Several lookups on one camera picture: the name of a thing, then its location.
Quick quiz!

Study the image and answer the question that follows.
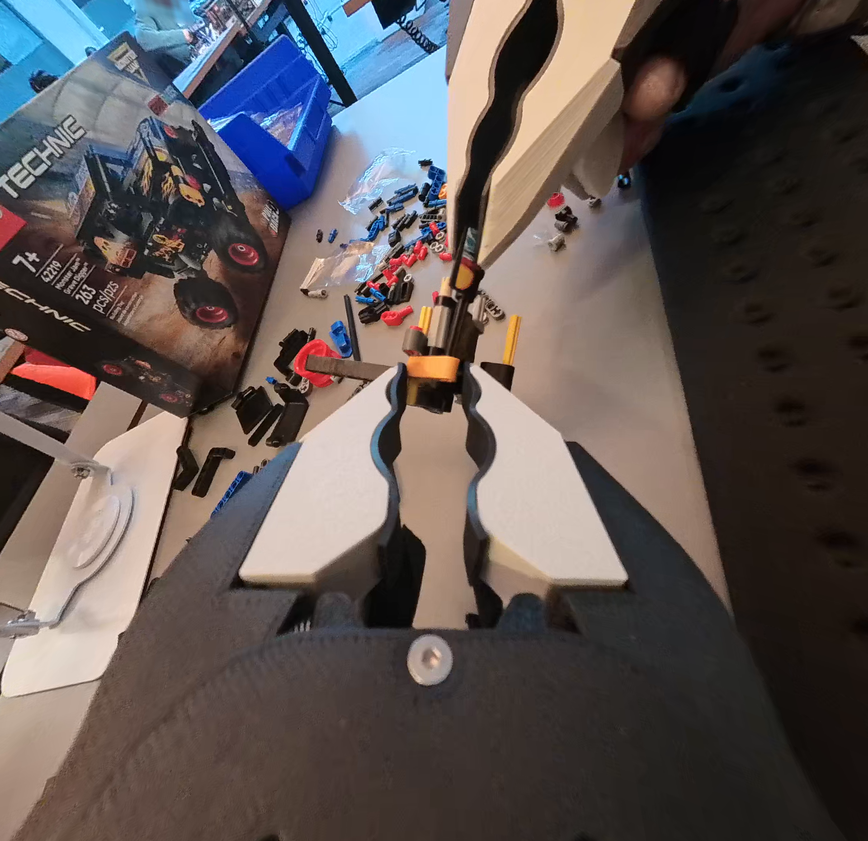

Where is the thin black toy axle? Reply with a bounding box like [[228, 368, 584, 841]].
[[342, 294, 362, 384]]

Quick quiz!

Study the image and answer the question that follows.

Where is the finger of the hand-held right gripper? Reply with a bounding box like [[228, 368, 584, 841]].
[[475, 0, 657, 269], [444, 0, 543, 249]]

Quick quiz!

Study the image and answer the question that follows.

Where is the black orange toy chassis assembly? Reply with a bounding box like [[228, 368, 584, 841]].
[[305, 282, 524, 415]]

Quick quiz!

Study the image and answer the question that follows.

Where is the black support pole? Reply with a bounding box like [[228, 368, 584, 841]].
[[271, 0, 357, 106]]

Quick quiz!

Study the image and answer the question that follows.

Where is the truck print toy set box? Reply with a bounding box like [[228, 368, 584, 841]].
[[0, 31, 292, 418]]

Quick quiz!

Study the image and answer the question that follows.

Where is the pile of small toy pins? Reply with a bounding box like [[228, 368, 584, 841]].
[[298, 156, 452, 327]]

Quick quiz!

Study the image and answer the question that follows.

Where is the blue angled toy beam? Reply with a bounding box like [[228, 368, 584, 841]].
[[210, 474, 248, 517]]

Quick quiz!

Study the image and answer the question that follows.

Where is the brown wooden desk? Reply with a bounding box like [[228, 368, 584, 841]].
[[173, 0, 282, 103]]

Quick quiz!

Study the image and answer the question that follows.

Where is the person's right hand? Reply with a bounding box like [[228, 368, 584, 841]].
[[620, 56, 687, 172]]

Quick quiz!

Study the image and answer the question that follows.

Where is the red wheel hub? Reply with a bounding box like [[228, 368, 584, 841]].
[[293, 339, 348, 389]]

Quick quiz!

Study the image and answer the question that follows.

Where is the clear plastic bag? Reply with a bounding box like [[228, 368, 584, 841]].
[[338, 148, 418, 215], [300, 241, 381, 296]]

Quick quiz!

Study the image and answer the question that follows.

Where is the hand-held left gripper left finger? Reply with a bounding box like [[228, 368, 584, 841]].
[[237, 365, 427, 628]]

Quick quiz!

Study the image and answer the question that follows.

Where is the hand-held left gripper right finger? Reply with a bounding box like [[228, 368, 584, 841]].
[[462, 365, 629, 626]]

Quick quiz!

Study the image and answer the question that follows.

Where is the blue bin with plastic bags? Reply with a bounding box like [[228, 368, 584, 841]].
[[198, 36, 335, 211]]

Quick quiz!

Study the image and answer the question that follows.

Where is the black curved toy piece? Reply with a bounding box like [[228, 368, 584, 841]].
[[274, 327, 316, 374]]

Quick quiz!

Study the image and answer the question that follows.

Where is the black axle with printed brick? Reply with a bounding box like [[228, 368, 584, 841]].
[[448, 224, 486, 293]]

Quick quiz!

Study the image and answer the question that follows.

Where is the white book stand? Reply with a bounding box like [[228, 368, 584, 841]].
[[0, 410, 189, 698]]

